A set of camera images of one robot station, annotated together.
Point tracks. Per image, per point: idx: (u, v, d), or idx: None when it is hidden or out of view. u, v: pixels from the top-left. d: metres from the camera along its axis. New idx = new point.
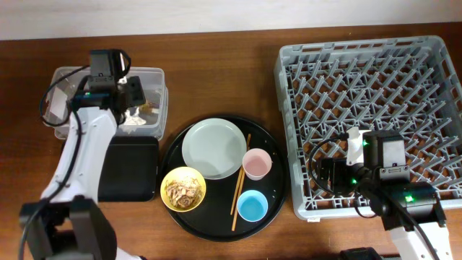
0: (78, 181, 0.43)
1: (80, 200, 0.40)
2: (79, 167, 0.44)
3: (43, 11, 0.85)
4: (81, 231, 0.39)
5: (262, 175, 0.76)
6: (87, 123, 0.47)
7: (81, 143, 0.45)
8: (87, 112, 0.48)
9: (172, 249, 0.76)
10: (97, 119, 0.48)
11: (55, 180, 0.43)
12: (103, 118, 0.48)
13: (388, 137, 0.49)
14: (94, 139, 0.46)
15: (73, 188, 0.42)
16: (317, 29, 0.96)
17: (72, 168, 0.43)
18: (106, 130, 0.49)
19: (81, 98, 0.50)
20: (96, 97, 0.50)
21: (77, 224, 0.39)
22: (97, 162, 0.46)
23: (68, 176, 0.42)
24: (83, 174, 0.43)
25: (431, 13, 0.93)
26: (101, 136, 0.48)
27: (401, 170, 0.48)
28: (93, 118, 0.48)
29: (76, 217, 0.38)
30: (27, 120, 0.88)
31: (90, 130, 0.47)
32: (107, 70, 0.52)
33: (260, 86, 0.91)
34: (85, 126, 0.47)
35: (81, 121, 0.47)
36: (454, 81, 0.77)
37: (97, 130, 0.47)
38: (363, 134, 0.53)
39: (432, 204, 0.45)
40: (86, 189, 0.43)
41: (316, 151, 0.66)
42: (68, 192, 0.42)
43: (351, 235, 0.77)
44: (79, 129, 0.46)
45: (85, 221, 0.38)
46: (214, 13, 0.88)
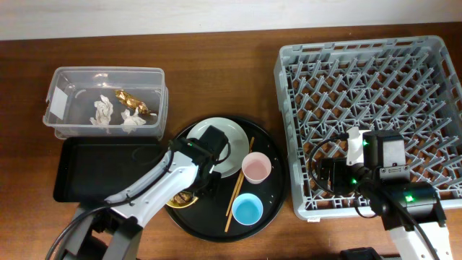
0: (141, 206, 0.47)
1: (131, 222, 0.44)
2: (147, 195, 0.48)
3: (44, 11, 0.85)
4: (114, 248, 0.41)
5: (258, 180, 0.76)
6: (176, 165, 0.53)
7: (161, 178, 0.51)
8: (181, 159, 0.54)
9: (172, 249, 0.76)
10: (183, 167, 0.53)
11: (126, 192, 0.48)
12: (189, 170, 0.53)
13: (388, 137, 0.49)
14: (172, 180, 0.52)
15: (134, 208, 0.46)
16: (317, 29, 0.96)
17: (143, 194, 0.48)
18: (182, 183, 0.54)
19: (185, 146, 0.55)
20: (193, 153, 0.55)
21: (116, 241, 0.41)
22: (159, 201, 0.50)
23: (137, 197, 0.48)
24: (148, 203, 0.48)
25: (432, 13, 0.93)
26: (179, 182, 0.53)
27: (401, 170, 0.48)
28: (182, 164, 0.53)
29: (120, 237, 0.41)
30: (28, 120, 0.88)
31: (175, 172, 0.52)
32: (214, 147, 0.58)
33: (260, 86, 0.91)
34: (172, 166, 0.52)
35: (172, 162, 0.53)
36: (453, 81, 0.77)
37: (180, 175, 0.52)
38: (363, 134, 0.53)
39: (432, 204, 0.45)
40: (143, 218, 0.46)
41: (316, 151, 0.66)
42: (129, 209, 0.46)
43: (351, 235, 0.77)
44: (166, 166, 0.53)
45: (123, 245, 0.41)
46: (214, 13, 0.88)
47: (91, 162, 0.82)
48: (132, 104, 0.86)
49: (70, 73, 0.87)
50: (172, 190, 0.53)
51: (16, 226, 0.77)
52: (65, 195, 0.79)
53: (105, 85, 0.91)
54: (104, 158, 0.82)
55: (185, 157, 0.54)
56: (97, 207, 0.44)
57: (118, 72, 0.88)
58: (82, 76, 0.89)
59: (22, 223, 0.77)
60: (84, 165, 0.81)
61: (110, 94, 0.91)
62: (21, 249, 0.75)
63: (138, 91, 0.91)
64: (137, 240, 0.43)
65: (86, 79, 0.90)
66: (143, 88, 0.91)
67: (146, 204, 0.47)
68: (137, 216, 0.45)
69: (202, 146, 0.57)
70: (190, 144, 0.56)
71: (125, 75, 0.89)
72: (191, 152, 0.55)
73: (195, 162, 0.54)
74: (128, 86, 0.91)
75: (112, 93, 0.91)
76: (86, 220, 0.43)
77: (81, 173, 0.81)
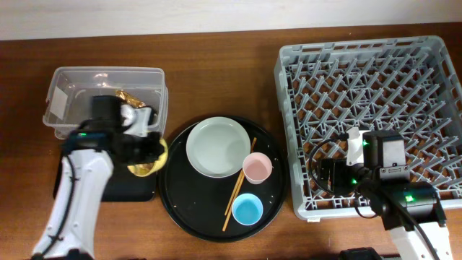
0: (72, 233, 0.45)
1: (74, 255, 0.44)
2: (72, 218, 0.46)
3: (44, 11, 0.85)
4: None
5: (258, 180, 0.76)
6: (81, 167, 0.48)
7: (73, 189, 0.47)
8: (82, 155, 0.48)
9: (172, 250, 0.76)
10: (89, 164, 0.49)
11: (48, 232, 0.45)
12: (96, 162, 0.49)
13: (388, 137, 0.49)
14: (88, 183, 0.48)
15: (67, 239, 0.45)
16: (317, 29, 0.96)
17: (66, 220, 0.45)
18: (102, 174, 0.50)
19: (76, 140, 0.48)
20: (91, 137, 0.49)
21: None
22: (92, 211, 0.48)
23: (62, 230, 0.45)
24: (77, 224, 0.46)
25: (432, 13, 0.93)
26: (96, 179, 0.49)
27: (401, 169, 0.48)
28: (86, 162, 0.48)
29: None
30: (27, 120, 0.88)
31: (84, 175, 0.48)
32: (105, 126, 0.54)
33: (260, 86, 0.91)
34: (78, 172, 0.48)
35: (75, 166, 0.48)
36: (454, 81, 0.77)
37: (91, 174, 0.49)
38: (364, 134, 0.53)
39: (432, 204, 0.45)
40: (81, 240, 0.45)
41: (316, 151, 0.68)
42: (61, 245, 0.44)
43: (351, 235, 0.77)
44: (71, 176, 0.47)
45: None
46: (214, 13, 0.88)
47: None
48: (132, 104, 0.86)
49: (70, 73, 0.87)
50: (97, 188, 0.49)
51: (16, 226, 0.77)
52: None
53: (105, 85, 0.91)
54: None
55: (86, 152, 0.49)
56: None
57: (118, 72, 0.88)
58: (82, 76, 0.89)
59: (22, 223, 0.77)
60: None
61: (110, 94, 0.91)
62: (20, 249, 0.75)
63: (138, 91, 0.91)
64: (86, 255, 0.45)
65: (86, 79, 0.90)
66: (143, 88, 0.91)
67: (76, 227, 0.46)
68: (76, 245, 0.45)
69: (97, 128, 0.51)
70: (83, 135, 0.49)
71: (125, 75, 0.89)
72: (89, 139, 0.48)
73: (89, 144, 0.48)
74: (128, 86, 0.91)
75: (112, 92, 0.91)
76: None
77: None
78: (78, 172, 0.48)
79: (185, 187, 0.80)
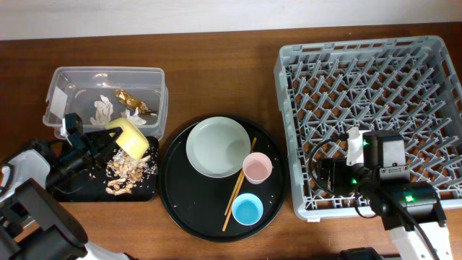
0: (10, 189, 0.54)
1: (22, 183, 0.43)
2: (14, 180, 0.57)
3: (43, 11, 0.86)
4: (32, 205, 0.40)
5: (258, 180, 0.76)
6: (17, 159, 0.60)
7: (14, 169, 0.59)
8: (18, 157, 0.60)
9: (172, 249, 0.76)
10: (24, 154, 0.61)
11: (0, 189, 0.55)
12: (32, 157, 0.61)
13: (388, 137, 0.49)
14: (27, 166, 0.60)
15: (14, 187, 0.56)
16: (317, 29, 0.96)
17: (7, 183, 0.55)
18: (37, 163, 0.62)
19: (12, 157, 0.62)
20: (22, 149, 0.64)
21: (27, 204, 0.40)
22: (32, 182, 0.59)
23: (9, 184, 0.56)
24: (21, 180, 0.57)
25: (432, 12, 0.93)
26: (32, 165, 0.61)
27: (401, 170, 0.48)
28: (19, 159, 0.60)
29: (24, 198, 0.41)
30: (27, 120, 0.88)
31: (20, 162, 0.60)
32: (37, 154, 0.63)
33: (260, 86, 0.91)
34: (16, 162, 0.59)
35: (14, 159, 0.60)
36: (454, 81, 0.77)
37: (27, 162, 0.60)
38: (364, 134, 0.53)
39: (432, 204, 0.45)
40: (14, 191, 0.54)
41: (316, 151, 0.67)
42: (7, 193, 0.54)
43: (351, 235, 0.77)
44: (12, 162, 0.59)
45: (33, 196, 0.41)
46: (213, 13, 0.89)
47: None
48: (132, 104, 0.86)
49: (70, 73, 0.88)
50: (35, 172, 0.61)
51: None
52: (65, 196, 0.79)
53: (105, 85, 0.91)
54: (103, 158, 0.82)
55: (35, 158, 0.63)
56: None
57: (118, 72, 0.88)
58: (82, 75, 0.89)
59: None
60: None
61: (110, 94, 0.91)
62: None
63: (138, 91, 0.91)
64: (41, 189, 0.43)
65: (86, 80, 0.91)
66: (143, 88, 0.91)
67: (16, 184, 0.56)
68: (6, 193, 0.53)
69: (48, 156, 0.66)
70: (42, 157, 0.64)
71: (125, 75, 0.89)
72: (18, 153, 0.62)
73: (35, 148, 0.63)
74: (128, 87, 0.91)
75: (112, 93, 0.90)
76: None
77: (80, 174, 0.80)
78: (16, 161, 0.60)
79: (185, 187, 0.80)
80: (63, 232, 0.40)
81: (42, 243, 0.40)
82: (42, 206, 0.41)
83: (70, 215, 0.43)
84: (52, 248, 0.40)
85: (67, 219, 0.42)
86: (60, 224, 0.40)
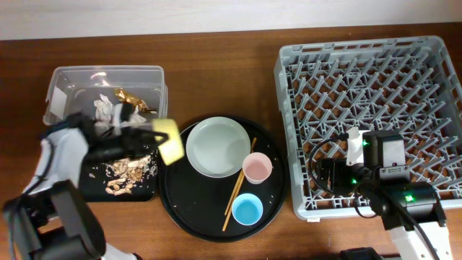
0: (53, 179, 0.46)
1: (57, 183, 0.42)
2: (54, 168, 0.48)
3: (43, 11, 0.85)
4: (63, 211, 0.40)
5: (259, 180, 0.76)
6: (58, 138, 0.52)
7: (50, 154, 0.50)
8: (57, 133, 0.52)
9: (172, 249, 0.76)
10: (66, 133, 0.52)
11: (35, 177, 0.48)
12: (73, 136, 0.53)
13: (388, 137, 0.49)
14: (67, 149, 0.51)
15: (48, 182, 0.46)
16: (317, 29, 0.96)
17: (50, 168, 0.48)
18: (79, 144, 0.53)
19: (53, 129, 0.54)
20: (61, 126, 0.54)
21: (58, 205, 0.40)
22: (73, 170, 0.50)
23: (47, 172, 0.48)
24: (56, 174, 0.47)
25: (432, 13, 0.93)
26: (72, 148, 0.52)
27: (401, 169, 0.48)
28: (60, 135, 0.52)
29: (57, 200, 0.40)
30: (28, 119, 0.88)
31: (60, 142, 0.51)
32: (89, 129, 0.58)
33: (260, 85, 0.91)
34: (56, 141, 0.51)
35: (50, 136, 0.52)
36: (454, 81, 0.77)
37: (68, 143, 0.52)
38: (363, 134, 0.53)
39: (432, 204, 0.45)
40: (59, 176, 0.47)
41: (316, 151, 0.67)
42: (45, 183, 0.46)
43: (351, 235, 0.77)
44: (51, 143, 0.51)
45: (66, 200, 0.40)
46: (214, 13, 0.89)
47: None
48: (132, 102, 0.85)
49: (70, 73, 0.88)
50: (76, 155, 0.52)
51: None
52: None
53: (104, 84, 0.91)
54: None
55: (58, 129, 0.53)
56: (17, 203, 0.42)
57: (117, 71, 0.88)
58: (82, 75, 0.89)
59: None
60: None
61: (110, 94, 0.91)
62: None
63: (138, 90, 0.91)
64: (74, 191, 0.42)
65: (86, 79, 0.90)
66: (143, 87, 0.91)
67: (53, 175, 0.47)
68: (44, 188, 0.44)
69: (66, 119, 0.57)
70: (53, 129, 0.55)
71: (125, 74, 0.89)
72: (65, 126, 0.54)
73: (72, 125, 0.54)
74: (128, 85, 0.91)
75: (112, 92, 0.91)
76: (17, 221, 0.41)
77: None
78: (55, 141, 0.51)
79: (185, 187, 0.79)
80: (84, 240, 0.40)
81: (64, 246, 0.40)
82: (72, 215, 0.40)
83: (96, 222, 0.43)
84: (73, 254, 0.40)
85: (92, 230, 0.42)
86: (86, 237, 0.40)
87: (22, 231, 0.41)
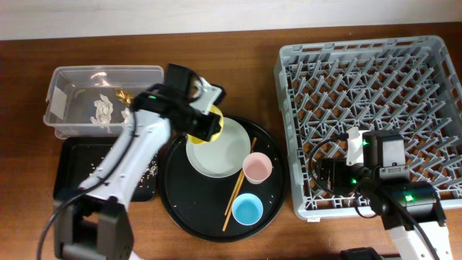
0: (117, 183, 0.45)
1: (114, 202, 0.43)
2: (121, 168, 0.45)
3: (43, 11, 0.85)
4: (104, 231, 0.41)
5: (260, 180, 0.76)
6: (143, 126, 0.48)
7: (131, 144, 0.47)
8: (146, 114, 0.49)
9: (172, 249, 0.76)
10: (153, 125, 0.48)
11: (98, 172, 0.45)
12: (157, 126, 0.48)
13: (388, 137, 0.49)
14: (144, 144, 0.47)
15: (110, 188, 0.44)
16: (317, 29, 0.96)
17: (117, 167, 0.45)
18: (157, 139, 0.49)
19: (145, 100, 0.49)
20: (153, 105, 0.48)
21: (103, 222, 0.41)
22: (137, 171, 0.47)
23: (114, 170, 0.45)
24: (123, 177, 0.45)
25: (432, 12, 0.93)
26: (151, 144, 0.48)
27: (401, 169, 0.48)
28: (150, 123, 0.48)
29: (104, 217, 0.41)
30: (28, 119, 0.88)
31: (143, 134, 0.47)
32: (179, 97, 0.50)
33: (260, 85, 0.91)
34: (139, 129, 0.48)
35: (138, 123, 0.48)
36: (454, 81, 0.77)
37: (149, 136, 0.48)
38: (363, 134, 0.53)
39: (432, 204, 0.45)
40: (123, 193, 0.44)
41: (316, 151, 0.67)
42: (106, 191, 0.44)
43: (351, 235, 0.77)
44: (133, 131, 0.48)
45: (110, 222, 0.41)
46: (214, 13, 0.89)
47: (89, 161, 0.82)
48: None
49: (70, 73, 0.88)
50: (144, 154, 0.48)
51: (17, 226, 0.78)
52: None
53: (105, 84, 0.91)
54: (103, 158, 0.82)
55: (152, 113, 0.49)
56: (73, 197, 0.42)
57: (117, 71, 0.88)
58: (82, 76, 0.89)
59: (22, 223, 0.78)
60: (84, 164, 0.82)
61: (110, 94, 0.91)
62: (22, 248, 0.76)
63: (138, 89, 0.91)
64: (123, 215, 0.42)
65: (86, 79, 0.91)
66: (143, 87, 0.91)
67: (121, 178, 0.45)
68: (117, 195, 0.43)
69: (167, 95, 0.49)
70: (154, 97, 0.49)
71: (125, 74, 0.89)
72: (154, 102, 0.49)
73: (164, 115, 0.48)
74: (128, 85, 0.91)
75: (112, 92, 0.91)
76: (66, 212, 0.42)
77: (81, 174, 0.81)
78: (140, 129, 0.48)
79: (185, 187, 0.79)
80: None
81: (92, 253, 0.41)
82: (110, 240, 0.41)
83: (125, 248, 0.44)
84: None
85: (120, 251, 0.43)
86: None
87: (65, 225, 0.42)
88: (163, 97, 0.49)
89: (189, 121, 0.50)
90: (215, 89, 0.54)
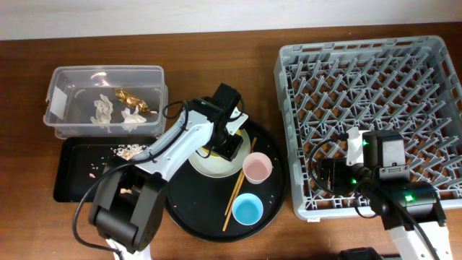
0: (162, 164, 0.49)
1: (158, 179, 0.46)
2: (168, 152, 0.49)
3: (43, 11, 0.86)
4: (143, 203, 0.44)
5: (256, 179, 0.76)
6: (193, 123, 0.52)
7: (180, 135, 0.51)
8: (196, 114, 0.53)
9: (172, 249, 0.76)
10: (201, 123, 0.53)
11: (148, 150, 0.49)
12: (206, 126, 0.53)
13: (388, 137, 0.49)
14: (192, 136, 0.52)
15: (157, 165, 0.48)
16: (317, 29, 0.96)
17: (165, 151, 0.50)
18: (201, 138, 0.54)
19: (198, 105, 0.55)
20: (206, 109, 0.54)
21: (144, 194, 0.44)
22: (180, 159, 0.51)
23: (161, 153, 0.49)
24: (170, 159, 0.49)
25: (432, 12, 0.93)
26: (195, 139, 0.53)
27: (401, 169, 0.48)
28: (199, 122, 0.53)
29: (148, 191, 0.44)
30: (28, 119, 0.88)
31: (191, 130, 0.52)
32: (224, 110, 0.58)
33: (260, 85, 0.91)
34: (190, 124, 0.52)
35: (189, 119, 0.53)
36: (454, 81, 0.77)
37: (197, 132, 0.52)
38: (363, 134, 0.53)
39: (432, 204, 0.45)
40: (166, 174, 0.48)
41: (316, 151, 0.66)
42: (152, 166, 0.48)
43: (351, 235, 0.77)
44: (184, 124, 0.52)
45: (152, 197, 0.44)
46: (214, 12, 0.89)
47: (89, 162, 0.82)
48: (132, 102, 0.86)
49: (70, 73, 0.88)
50: (188, 146, 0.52)
51: (16, 225, 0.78)
52: (66, 196, 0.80)
53: (105, 84, 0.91)
54: (103, 158, 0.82)
55: (201, 115, 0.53)
56: (124, 164, 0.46)
57: (116, 71, 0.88)
58: (82, 76, 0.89)
59: (22, 223, 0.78)
60: (84, 164, 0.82)
61: (110, 94, 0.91)
62: (22, 248, 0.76)
63: (138, 89, 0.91)
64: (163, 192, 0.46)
65: (86, 79, 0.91)
66: (143, 87, 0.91)
67: (167, 161, 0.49)
68: (161, 172, 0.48)
69: (215, 105, 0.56)
70: (204, 104, 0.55)
71: (125, 74, 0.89)
72: (205, 109, 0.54)
73: (211, 119, 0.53)
74: (128, 85, 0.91)
75: (112, 92, 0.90)
76: (112, 178, 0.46)
77: (81, 174, 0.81)
78: (190, 124, 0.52)
79: (185, 186, 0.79)
80: (137, 232, 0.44)
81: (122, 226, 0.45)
82: (146, 212, 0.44)
83: (152, 224, 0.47)
84: (122, 235, 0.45)
85: (148, 230, 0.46)
86: (140, 235, 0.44)
87: (108, 191, 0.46)
88: (211, 107, 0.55)
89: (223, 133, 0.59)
90: (245, 114, 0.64)
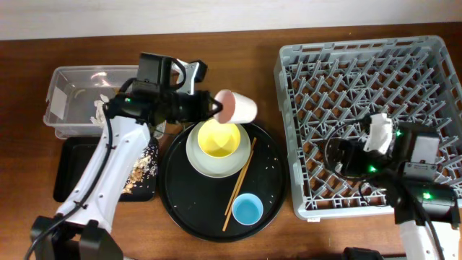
0: (96, 204, 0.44)
1: (93, 226, 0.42)
2: (99, 188, 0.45)
3: (42, 11, 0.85)
4: (87, 255, 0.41)
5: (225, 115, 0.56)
6: (120, 135, 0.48)
7: (108, 158, 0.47)
8: (123, 123, 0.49)
9: (171, 249, 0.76)
10: (137, 133, 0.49)
11: (73, 199, 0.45)
12: (136, 133, 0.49)
13: (423, 133, 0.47)
14: (124, 152, 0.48)
15: (89, 209, 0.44)
16: (317, 29, 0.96)
17: (93, 189, 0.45)
18: (137, 146, 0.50)
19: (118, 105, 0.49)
20: (136, 105, 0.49)
21: (84, 248, 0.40)
22: (118, 184, 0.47)
23: (88, 196, 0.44)
24: (102, 196, 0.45)
25: (432, 13, 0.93)
26: (129, 152, 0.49)
27: (428, 167, 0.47)
28: (128, 131, 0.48)
29: (85, 243, 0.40)
30: (27, 119, 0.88)
31: (120, 144, 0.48)
32: (154, 77, 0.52)
33: (260, 85, 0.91)
34: (115, 139, 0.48)
35: (114, 133, 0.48)
36: (454, 81, 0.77)
37: (127, 145, 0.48)
38: (399, 125, 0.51)
39: (449, 206, 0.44)
40: (102, 217, 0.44)
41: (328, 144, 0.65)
42: (84, 215, 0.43)
43: (351, 235, 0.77)
44: (109, 143, 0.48)
45: (92, 249, 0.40)
46: (214, 13, 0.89)
47: (87, 162, 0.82)
48: None
49: (70, 73, 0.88)
50: (128, 163, 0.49)
51: (16, 226, 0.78)
52: (65, 196, 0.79)
53: (104, 84, 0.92)
54: None
55: (133, 109, 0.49)
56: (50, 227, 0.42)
57: (116, 71, 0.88)
58: (82, 76, 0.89)
59: (22, 223, 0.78)
60: (83, 164, 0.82)
61: (110, 94, 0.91)
62: (21, 248, 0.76)
63: None
64: (104, 240, 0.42)
65: (86, 79, 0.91)
66: None
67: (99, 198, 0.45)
68: (96, 218, 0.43)
69: (141, 86, 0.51)
70: (129, 100, 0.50)
71: (125, 74, 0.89)
72: (135, 104, 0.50)
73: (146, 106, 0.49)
74: None
75: (112, 92, 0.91)
76: (46, 240, 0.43)
77: (80, 174, 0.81)
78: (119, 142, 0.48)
79: (185, 187, 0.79)
80: None
81: None
82: None
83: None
84: None
85: None
86: None
87: (48, 254, 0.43)
88: (138, 96, 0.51)
89: (174, 107, 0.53)
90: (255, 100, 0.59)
